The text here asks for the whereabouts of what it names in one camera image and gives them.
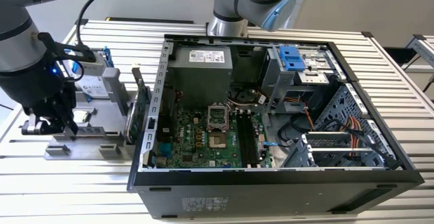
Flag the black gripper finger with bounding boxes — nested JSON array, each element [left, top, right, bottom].
[[34, 91, 79, 141]]

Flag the black RAM slot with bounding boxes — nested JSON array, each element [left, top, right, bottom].
[[245, 109, 263, 169], [237, 109, 254, 169]]

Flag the silver CPU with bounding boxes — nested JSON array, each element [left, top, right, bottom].
[[74, 110, 92, 123]]

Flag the grey parts rack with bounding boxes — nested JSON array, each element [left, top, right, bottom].
[[43, 68, 143, 162]]

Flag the hard disk in blue carrier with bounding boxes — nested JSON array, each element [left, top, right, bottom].
[[75, 45, 115, 100]]

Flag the green graphics card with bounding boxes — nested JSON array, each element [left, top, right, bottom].
[[123, 62, 154, 145]]

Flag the black case fan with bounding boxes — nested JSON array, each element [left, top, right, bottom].
[[158, 107, 177, 143]]

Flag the grey power supply unit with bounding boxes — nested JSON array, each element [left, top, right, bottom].
[[167, 45, 234, 108]]

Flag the metal socket cover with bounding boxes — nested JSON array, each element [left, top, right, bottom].
[[207, 103, 229, 131]]

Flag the CPU socket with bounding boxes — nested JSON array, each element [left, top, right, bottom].
[[209, 132, 229, 149]]

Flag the green motherboard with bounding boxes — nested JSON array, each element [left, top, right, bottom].
[[154, 106, 275, 169]]

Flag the black cooler fan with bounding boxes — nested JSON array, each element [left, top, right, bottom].
[[234, 86, 270, 106]]

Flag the black and grey PC case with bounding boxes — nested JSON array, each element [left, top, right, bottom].
[[127, 33, 425, 219]]

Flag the grey metal drive cage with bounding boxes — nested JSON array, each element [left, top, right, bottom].
[[261, 45, 333, 113]]

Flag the blue plastic drive latch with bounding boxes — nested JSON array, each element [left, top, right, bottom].
[[277, 45, 302, 71]]

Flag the metal disk bay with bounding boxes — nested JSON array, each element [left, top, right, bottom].
[[283, 130, 392, 170]]

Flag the slatted metal side table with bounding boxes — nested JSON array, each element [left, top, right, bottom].
[[402, 34, 434, 92]]

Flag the small silver wrist camera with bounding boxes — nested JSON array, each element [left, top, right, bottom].
[[20, 120, 44, 135]]

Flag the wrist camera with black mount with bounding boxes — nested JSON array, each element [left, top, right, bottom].
[[51, 42, 98, 63]]

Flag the black camera cable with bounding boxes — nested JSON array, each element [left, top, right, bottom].
[[75, 0, 115, 47]]

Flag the black data cable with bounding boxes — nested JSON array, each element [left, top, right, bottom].
[[277, 113, 309, 148]]

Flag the thin orange wire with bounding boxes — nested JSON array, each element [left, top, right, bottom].
[[303, 101, 315, 131]]

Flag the orange yellow power wires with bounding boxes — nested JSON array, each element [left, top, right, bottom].
[[345, 115, 366, 158]]

